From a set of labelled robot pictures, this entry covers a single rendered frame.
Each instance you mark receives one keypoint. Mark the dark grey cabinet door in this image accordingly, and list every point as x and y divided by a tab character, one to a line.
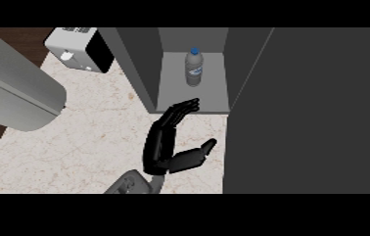
308	116

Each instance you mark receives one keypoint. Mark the grey open cabinet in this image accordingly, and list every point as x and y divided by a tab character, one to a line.
145	67

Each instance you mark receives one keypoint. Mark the white and black appliance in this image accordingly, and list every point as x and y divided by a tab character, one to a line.
77	50

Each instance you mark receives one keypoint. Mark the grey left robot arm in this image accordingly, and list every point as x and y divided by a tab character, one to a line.
132	184

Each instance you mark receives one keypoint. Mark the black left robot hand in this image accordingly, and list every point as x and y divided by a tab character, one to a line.
158	148

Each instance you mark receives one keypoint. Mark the large pale grey rounded appliance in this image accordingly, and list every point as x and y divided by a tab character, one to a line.
24	93

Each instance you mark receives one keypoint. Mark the clear bottled water, blue cap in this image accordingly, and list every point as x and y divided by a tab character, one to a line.
193	68

